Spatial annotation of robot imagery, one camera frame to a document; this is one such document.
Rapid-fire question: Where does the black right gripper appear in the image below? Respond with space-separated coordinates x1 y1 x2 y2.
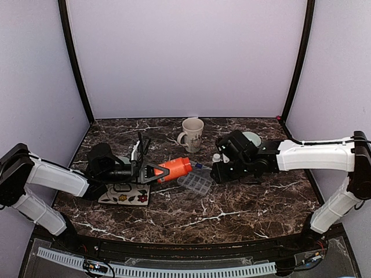
212 159 253 184

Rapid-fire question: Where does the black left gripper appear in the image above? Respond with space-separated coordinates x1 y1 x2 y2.
100 160 170 185

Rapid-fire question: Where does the small white dropper bottle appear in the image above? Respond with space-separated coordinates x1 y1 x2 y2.
212 153 221 163

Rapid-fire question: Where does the orange bottle with grey lid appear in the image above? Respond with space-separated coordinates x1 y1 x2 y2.
157 157 192 183

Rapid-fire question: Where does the clear plastic pill organizer box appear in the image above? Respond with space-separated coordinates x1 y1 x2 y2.
177 169 213 195

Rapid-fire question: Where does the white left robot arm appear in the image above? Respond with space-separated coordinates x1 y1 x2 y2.
1 141 170 253

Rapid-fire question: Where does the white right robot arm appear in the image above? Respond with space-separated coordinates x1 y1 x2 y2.
210 130 370 251

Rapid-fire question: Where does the green bowl on plate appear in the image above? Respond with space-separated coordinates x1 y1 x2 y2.
118 156 131 164

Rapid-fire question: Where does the green bowl right side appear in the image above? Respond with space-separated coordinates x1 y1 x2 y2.
242 131 262 148

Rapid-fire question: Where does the floral square plate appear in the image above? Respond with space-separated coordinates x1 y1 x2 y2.
98 184 150 207

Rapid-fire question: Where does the white ceramic mug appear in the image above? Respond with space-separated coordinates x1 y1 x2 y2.
177 118 204 153

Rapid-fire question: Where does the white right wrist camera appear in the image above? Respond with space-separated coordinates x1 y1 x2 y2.
222 154 230 163

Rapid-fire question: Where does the black front table rail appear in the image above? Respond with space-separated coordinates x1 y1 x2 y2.
52 231 328 263

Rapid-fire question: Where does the white slotted cable duct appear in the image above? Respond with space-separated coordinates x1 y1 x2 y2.
37 247 277 277

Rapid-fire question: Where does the black right frame post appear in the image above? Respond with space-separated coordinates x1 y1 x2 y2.
281 0 316 125

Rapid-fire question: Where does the black frame post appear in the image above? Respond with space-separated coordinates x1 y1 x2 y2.
57 0 95 125
281 0 316 125

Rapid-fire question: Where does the black left frame post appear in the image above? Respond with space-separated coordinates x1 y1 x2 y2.
57 0 95 125

